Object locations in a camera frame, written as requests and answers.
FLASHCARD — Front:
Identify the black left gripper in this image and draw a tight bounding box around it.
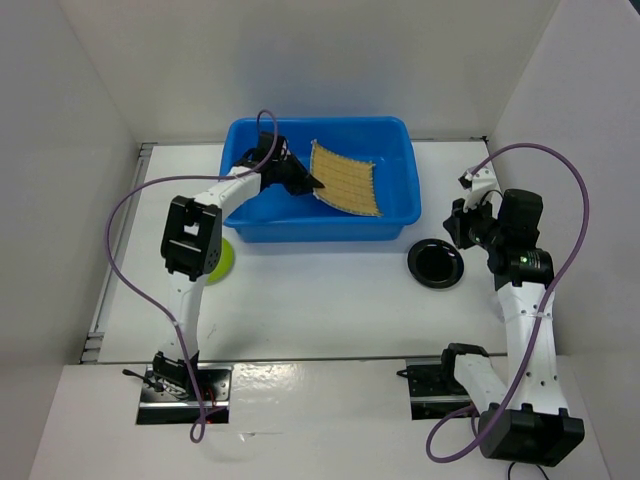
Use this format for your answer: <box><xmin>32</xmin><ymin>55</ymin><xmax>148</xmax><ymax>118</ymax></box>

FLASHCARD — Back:
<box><xmin>271</xmin><ymin>152</ymin><xmax>323</xmax><ymax>196</ymax></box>

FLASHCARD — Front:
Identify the blue plastic bin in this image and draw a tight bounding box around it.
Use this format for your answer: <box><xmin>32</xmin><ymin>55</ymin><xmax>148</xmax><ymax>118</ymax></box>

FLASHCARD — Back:
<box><xmin>220</xmin><ymin>116</ymin><xmax>422</xmax><ymax>243</ymax></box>

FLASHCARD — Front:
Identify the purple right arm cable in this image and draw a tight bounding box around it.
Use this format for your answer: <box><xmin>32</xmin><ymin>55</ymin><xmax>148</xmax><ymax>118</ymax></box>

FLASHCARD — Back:
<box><xmin>425</xmin><ymin>143</ymin><xmax>591</xmax><ymax>462</ymax></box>

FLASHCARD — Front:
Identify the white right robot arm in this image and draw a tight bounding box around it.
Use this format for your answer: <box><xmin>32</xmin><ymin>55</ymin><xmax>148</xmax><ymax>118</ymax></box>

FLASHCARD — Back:
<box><xmin>438</xmin><ymin>189</ymin><xmax>585</xmax><ymax>467</ymax></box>

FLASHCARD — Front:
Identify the black cable on floor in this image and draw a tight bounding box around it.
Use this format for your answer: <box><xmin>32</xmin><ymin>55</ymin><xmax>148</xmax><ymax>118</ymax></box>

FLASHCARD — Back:
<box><xmin>507</xmin><ymin>459</ymin><xmax>551</xmax><ymax>480</ymax></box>

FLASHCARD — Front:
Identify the woven bamboo mat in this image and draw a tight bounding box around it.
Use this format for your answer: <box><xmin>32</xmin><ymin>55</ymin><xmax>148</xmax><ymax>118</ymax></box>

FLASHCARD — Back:
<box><xmin>310</xmin><ymin>139</ymin><xmax>382</xmax><ymax>217</ymax></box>

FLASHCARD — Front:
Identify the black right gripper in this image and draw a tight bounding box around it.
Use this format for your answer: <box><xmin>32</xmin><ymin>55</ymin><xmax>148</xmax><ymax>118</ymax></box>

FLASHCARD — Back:
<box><xmin>443</xmin><ymin>191</ymin><xmax>506</xmax><ymax>250</ymax></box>

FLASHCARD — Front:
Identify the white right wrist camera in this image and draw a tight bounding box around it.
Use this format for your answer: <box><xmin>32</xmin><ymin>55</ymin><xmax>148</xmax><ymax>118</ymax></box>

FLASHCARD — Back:
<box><xmin>458</xmin><ymin>167</ymin><xmax>498</xmax><ymax>212</ymax></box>

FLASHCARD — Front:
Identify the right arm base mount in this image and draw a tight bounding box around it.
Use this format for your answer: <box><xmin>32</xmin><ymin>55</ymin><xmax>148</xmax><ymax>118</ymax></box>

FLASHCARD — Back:
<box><xmin>396</xmin><ymin>357</ymin><xmax>471</xmax><ymax>421</ymax></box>

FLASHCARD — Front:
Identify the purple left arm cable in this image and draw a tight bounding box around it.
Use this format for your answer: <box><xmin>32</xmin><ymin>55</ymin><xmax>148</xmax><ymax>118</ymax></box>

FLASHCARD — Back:
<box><xmin>108</xmin><ymin>109</ymin><xmax>281</xmax><ymax>444</ymax></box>

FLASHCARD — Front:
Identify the green round plate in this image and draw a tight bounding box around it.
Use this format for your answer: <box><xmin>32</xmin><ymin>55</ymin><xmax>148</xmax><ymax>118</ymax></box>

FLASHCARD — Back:
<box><xmin>206</xmin><ymin>238</ymin><xmax>235</xmax><ymax>285</ymax></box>

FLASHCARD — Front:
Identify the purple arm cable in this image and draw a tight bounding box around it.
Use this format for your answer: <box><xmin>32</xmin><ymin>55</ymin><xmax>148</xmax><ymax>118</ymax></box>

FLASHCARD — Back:
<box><xmin>108</xmin><ymin>109</ymin><xmax>281</xmax><ymax>444</ymax></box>
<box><xmin>425</xmin><ymin>143</ymin><xmax>591</xmax><ymax>462</ymax></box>

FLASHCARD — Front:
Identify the black round plate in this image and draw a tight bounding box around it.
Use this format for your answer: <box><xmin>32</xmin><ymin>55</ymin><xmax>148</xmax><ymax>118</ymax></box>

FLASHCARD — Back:
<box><xmin>407</xmin><ymin>238</ymin><xmax>464</xmax><ymax>290</ymax></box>

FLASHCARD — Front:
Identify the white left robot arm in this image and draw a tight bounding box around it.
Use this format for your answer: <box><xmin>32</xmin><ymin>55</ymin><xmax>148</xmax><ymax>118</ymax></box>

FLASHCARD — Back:
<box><xmin>152</xmin><ymin>131</ymin><xmax>323</xmax><ymax>400</ymax></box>

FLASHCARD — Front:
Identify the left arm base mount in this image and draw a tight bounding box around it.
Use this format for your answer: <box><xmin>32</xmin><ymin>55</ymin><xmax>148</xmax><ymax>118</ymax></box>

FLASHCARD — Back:
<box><xmin>122</xmin><ymin>362</ymin><xmax>233</xmax><ymax>425</ymax></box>

